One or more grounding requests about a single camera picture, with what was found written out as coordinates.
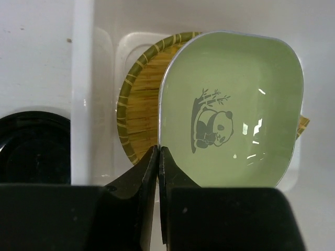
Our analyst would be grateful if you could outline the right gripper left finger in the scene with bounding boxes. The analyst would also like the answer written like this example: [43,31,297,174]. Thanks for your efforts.
[1,146,159,250]

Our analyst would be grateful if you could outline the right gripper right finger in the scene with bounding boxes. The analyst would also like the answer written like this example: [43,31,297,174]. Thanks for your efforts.
[158,147,306,250]

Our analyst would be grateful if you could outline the round bamboo plate green rim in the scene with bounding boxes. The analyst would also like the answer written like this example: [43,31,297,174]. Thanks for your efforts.
[116,31,199,164]

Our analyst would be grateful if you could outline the black round plate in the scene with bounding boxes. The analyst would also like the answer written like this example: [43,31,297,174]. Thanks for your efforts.
[1,111,71,184]

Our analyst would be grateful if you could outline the green square panda plate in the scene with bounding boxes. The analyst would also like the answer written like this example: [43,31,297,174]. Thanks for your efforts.
[159,31,304,191]

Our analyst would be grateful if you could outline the rectangular bamboo tray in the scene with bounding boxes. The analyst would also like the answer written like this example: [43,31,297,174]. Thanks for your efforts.
[296,115,310,139]

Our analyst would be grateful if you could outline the white plastic bin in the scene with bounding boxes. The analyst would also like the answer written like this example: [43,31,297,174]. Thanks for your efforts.
[71,1,334,203]

